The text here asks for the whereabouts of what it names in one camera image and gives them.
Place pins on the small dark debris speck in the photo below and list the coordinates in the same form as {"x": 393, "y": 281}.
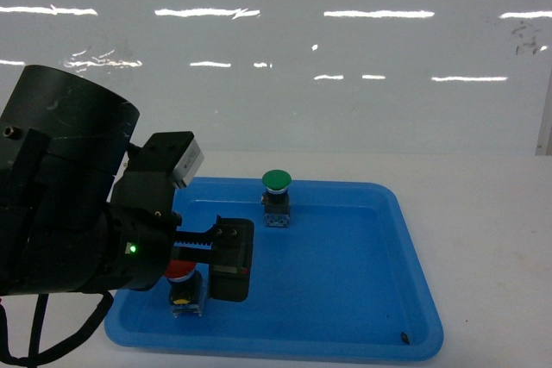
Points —
{"x": 405, "y": 338}

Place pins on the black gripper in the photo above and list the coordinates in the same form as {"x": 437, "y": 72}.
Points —
{"x": 140, "y": 229}

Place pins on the green mushroom push button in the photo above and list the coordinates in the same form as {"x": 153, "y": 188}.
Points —
{"x": 275, "y": 198}

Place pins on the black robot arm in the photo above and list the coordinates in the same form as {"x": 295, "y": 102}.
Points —
{"x": 84, "y": 210}

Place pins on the white whiteboard panel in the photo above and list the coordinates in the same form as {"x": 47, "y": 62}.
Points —
{"x": 347, "y": 76}

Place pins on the red mushroom push button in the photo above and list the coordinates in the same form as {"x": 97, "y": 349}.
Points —
{"x": 187, "y": 291}

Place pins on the blue plastic tray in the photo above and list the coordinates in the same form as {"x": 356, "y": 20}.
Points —
{"x": 341, "y": 283}

